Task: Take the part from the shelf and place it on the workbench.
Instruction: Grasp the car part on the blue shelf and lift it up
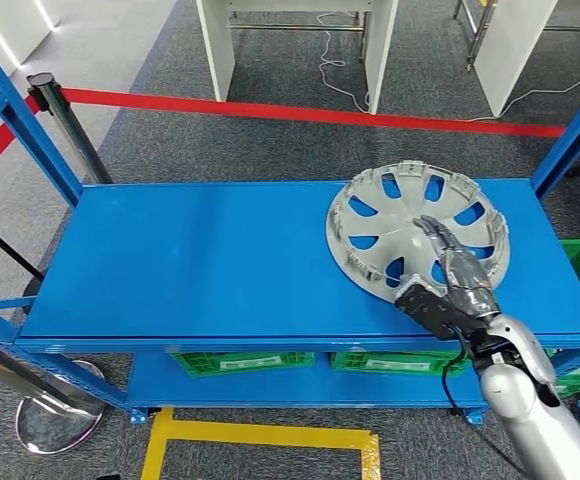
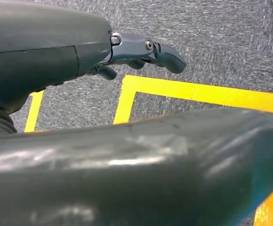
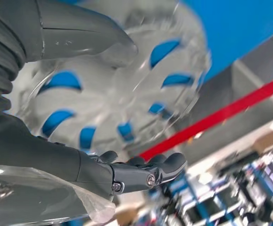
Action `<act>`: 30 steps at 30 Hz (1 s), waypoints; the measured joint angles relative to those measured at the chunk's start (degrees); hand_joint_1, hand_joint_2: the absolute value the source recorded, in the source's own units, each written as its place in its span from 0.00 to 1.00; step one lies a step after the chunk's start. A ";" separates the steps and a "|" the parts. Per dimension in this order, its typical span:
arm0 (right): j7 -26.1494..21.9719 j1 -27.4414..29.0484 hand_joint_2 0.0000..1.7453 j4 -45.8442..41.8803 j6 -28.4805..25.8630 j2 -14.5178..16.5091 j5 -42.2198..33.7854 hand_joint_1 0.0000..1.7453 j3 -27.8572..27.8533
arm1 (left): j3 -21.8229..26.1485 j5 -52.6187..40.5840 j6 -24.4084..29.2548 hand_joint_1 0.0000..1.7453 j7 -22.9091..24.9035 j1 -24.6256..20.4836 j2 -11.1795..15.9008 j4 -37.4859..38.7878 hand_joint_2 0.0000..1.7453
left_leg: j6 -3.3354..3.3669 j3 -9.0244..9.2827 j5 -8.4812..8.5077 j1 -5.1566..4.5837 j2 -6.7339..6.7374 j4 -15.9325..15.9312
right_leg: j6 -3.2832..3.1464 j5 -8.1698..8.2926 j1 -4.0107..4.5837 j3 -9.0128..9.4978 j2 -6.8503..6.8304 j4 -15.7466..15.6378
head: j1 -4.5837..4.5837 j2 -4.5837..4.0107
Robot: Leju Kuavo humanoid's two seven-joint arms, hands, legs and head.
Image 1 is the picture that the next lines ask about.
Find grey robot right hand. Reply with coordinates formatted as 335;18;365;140
412;215;501;333

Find grey plastic wheel hubcap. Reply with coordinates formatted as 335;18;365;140
325;160;511;313

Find blue metal shelf rack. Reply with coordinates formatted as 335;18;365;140
0;23;580;427

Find white desk panel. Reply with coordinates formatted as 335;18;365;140
472;0;580;119

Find chrome stanchion with round base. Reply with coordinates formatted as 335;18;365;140
0;329;107;457

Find dark round stanchion base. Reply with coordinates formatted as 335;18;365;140
21;276;45;318

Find black barrier belt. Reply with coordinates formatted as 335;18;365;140
0;211;46;284

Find white plinth with light strip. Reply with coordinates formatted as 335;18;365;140
0;0;64;71

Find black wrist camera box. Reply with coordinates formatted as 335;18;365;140
393;276;471;343

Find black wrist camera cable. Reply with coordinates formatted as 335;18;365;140
440;329;473;415

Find white floor cable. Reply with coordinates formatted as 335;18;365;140
470;76;580;125
315;11;371;115

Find metal frame leg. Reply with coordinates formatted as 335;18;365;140
452;0;497;73

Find white desk with metal rail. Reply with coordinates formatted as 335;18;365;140
195;0;400;117

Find chrome stanchion post black cap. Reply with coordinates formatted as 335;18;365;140
26;72;114;186

